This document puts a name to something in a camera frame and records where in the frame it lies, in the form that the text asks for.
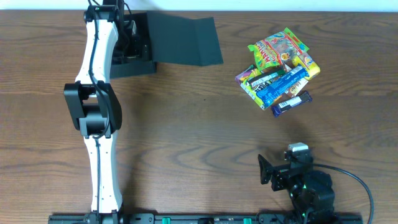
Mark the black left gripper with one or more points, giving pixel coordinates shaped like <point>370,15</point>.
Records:
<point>129,50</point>

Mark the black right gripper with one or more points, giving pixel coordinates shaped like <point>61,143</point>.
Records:
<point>278,174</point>

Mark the black box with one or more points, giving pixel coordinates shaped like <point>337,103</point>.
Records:
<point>172,39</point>

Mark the blue cookie roll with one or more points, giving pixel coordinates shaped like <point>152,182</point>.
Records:
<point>278,87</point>

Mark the green pretzel snack box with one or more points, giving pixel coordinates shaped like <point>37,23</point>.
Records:
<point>250,73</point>

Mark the green gummy worms bag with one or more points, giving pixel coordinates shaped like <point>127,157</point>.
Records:
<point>277,49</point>

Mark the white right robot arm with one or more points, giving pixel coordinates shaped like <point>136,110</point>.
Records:
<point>309,190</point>

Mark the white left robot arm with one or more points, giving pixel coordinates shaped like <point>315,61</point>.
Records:
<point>93,105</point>

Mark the dark blue chocolate bar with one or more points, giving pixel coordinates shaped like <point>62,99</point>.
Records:
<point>284,106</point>

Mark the brown chocolate sticks box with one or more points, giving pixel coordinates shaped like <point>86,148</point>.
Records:
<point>297,87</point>

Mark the green black candy bar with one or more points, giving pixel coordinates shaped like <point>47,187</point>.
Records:
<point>265,77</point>

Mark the black mounting rail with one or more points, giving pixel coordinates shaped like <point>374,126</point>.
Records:
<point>149,218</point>

